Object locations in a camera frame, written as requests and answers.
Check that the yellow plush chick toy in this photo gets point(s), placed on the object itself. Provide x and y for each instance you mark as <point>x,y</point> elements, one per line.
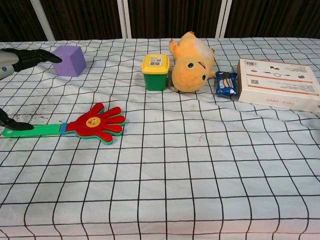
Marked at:
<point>190,72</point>

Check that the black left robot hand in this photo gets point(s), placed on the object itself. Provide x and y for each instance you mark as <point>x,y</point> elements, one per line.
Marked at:
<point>30,58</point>

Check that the white black checkered tablecloth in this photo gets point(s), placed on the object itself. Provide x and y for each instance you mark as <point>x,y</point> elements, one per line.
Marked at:
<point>175,162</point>

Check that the red green hand clapper toy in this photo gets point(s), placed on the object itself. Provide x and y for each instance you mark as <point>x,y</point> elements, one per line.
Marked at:
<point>97,122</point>

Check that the white cardboard box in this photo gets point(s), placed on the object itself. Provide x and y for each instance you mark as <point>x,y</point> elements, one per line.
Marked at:
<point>275,80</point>

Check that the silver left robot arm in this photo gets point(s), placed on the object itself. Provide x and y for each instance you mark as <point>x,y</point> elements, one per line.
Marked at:
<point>7,62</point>

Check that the purple foam cube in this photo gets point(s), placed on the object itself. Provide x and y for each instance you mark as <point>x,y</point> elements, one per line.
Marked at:
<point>68,61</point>

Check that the slanted white frame post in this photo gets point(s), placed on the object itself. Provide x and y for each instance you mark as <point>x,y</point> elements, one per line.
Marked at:
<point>42,20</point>

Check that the green bin with yellow lid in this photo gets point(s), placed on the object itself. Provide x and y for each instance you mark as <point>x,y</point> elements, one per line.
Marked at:
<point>155,75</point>

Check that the blue cookie snack packet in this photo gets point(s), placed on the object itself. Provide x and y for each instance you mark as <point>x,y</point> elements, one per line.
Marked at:
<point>226,83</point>

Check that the dark brown curtain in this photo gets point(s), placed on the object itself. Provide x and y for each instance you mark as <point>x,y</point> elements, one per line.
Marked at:
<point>175,15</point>

